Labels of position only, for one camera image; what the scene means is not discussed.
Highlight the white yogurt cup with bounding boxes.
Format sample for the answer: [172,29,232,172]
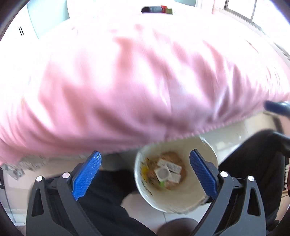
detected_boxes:
[154,166,171,182]

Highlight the black trouser leg left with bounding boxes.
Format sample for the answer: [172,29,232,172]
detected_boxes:
[79,170,155,236]

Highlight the brown slipper right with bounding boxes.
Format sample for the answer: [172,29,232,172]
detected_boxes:
[156,218,198,236]

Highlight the pink bed sheet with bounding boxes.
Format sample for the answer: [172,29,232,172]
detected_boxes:
[1,14,289,164]

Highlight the white wardrobe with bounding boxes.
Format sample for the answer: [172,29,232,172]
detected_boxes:
[1,1,69,40]

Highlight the white trash bin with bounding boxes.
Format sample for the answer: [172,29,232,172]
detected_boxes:
[134,137,218,214]

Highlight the floral bed skirt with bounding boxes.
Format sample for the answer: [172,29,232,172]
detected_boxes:
[1,154,90,180]

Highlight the black trouser leg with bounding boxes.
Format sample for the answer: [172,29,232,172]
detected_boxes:
[219,129,289,230]
[79,170,155,236]

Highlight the black trouser leg right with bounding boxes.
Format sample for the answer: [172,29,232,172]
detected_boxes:
[219,129,289,230]

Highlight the white medicine box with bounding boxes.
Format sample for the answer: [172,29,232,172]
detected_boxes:
[157,159,182,174]

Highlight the window frame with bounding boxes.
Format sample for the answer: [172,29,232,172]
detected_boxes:
[214,0,289,57]

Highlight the yellow wrapper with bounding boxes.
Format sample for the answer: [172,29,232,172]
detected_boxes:
[141,166,149,178]

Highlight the small white box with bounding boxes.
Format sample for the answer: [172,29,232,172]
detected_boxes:
[167,173,181,184]

